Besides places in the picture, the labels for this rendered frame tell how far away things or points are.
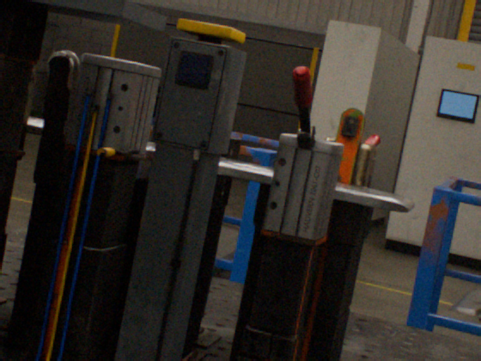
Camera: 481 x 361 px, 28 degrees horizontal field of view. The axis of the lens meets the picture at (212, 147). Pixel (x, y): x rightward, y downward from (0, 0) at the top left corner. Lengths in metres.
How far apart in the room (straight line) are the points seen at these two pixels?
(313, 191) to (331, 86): 8.10
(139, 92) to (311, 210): 0.26
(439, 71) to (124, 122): 8.01
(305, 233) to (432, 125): 7.99
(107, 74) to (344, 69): 8.05
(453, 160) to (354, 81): 1.16
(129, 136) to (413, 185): 7.98
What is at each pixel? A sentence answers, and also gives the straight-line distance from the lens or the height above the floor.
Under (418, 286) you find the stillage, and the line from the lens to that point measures 3.05.
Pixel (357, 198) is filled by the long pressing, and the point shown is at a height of 0.99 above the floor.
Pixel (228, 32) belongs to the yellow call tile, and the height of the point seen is 1.15.
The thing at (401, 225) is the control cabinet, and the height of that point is 0.25.
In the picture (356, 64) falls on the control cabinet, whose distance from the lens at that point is 9.20.
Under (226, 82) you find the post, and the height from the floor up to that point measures 1.10.
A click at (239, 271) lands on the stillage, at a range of 3.20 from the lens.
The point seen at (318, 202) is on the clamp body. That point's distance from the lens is 1.14.
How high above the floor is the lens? 1.09
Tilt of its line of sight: 3 degrees down
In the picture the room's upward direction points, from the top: 11 degrees clockwise
